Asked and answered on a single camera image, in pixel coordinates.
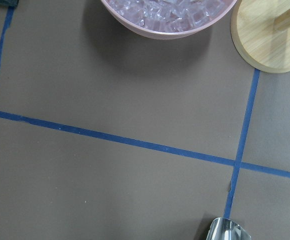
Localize wooden stand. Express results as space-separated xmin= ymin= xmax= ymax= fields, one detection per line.
xmin=230 ymin=0 xmax=290 ymax=74

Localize pink bowl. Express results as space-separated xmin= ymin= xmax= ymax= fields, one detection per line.
xmin=101 ymin=0 xmax=237 ymax=40

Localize metal ice scoop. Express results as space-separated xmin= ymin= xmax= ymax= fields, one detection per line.
xmin=206 ymin=217 xmax=252 ymax=240

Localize ice cubes in pink bowl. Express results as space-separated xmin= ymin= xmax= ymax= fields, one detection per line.
xmin=107 ymin=0 xmax=229 ymax=33

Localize grey folded cloth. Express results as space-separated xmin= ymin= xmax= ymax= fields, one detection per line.
xmin=0 ymin=0 xmax=19 ymax=8

